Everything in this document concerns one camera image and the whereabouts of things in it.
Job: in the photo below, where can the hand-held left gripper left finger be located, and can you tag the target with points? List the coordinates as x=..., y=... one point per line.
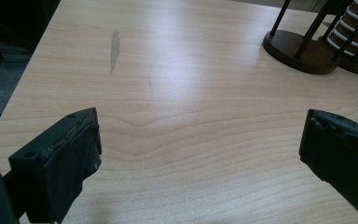
x=52, y=168

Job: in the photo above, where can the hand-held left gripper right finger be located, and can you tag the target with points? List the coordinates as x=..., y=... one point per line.
x=338, y=155

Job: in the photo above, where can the black cabinet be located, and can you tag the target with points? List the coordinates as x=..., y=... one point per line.
x=9, y=25

